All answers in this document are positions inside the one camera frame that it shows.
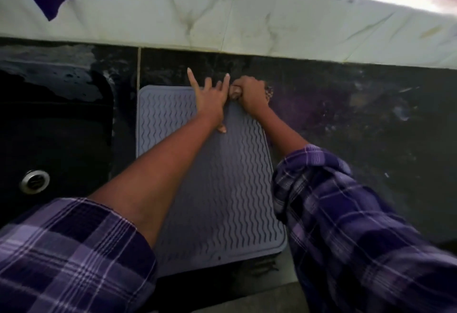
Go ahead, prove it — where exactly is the person's right hand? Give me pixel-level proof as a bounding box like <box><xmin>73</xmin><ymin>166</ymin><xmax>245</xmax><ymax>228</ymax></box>
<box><xmin>229</xmin><ymin>75</ymin><xmax>270</xmax><ymax>114</ymax></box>

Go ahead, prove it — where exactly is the person's left hand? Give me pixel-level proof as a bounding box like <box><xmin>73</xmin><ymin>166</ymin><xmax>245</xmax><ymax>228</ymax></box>
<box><xmin>187</xmin><ymin>68</ymin><xmax>231</xmax><ymax>134</ymax></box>

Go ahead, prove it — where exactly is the grey ribbed silicone drying mat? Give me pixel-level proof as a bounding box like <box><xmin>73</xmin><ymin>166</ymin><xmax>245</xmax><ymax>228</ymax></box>
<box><xmin>136</xmin><ymin>85</ymin><xmax>288</xmax><ymax>278</ymax></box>

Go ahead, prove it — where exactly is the person's right forearm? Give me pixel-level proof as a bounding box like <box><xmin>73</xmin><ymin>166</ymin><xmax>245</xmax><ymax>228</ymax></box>
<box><xmin>249</xmin><ymin>105</ymin><xmax>310</xmax><ymax>161</ymax></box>

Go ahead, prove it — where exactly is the person's left forearm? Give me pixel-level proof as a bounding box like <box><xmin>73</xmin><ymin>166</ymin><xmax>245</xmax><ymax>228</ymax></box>
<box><xmin>88</xmin><ymin>111</ymin><xmax>225</xmax><ymax>249</ymax></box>

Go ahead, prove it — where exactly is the black kitchen sink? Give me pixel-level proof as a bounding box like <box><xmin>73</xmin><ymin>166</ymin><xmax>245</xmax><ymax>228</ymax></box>
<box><xmin>0</xmin><ymin>68</ymin><xmax>115</xmax><ymax>228</ymax></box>

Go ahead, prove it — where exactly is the person's right plaid sleeve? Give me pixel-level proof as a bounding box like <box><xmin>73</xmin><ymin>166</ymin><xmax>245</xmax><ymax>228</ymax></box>
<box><xmin>271</xmin><ymin>144</ymin><xmax>457</xmax><ymax>313</ymax></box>

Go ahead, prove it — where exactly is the person's plaid sleeve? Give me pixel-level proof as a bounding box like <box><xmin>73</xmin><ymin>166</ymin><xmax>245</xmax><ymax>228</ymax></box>
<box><xmin>0</xmin><ymin>197</ymin><xmax>158</xmax><ymax>313</ymax></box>
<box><xmin>271</xmin><ymin>144</ymin><xmax>457</xmax><ymax>313</ymax></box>

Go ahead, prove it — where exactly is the silver sink drain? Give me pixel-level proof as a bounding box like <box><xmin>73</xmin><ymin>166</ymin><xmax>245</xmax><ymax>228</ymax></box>
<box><xmin>19</xmin><ymin>170</ymin><xmax>51</xmax><ymax>194</ymax></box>

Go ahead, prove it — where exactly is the person's left plaid sleeve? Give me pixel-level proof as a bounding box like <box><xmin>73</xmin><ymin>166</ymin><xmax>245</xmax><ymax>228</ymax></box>
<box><xmin>0</xmin><ymin>197</ymin><xmax>158</xmax><ymax>313</ymax></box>

